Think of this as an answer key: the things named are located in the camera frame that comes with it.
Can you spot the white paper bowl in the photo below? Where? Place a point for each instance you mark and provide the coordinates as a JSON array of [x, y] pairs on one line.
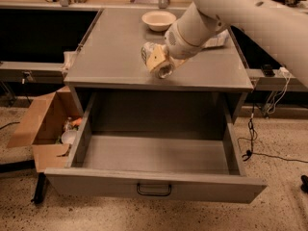
[[158, 21]]

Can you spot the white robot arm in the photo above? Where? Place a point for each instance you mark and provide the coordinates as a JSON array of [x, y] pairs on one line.
[[281, 31]]

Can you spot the open grey top drawer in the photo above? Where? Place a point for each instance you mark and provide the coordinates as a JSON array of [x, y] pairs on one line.
[[182, 139]]

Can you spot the grey cabinet with top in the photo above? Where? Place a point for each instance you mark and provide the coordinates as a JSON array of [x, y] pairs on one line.
[[111, 58]]

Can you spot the white plate in box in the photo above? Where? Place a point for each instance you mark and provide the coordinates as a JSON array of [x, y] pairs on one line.
[[69, 136]]

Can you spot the black drawer handle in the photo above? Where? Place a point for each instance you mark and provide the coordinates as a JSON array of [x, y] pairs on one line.
[[153, 190]]

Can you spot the orange item in box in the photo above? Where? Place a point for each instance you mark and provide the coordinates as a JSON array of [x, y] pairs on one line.
[[76, 122]]

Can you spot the black table leg foot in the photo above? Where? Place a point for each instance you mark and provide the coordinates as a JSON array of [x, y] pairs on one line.
[[39, 191]]

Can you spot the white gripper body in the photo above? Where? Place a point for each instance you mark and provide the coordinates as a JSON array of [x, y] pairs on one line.
[[178, 46]]

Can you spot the brown cardboard box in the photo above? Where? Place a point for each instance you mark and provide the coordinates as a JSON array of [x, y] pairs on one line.
[[42, 126]]

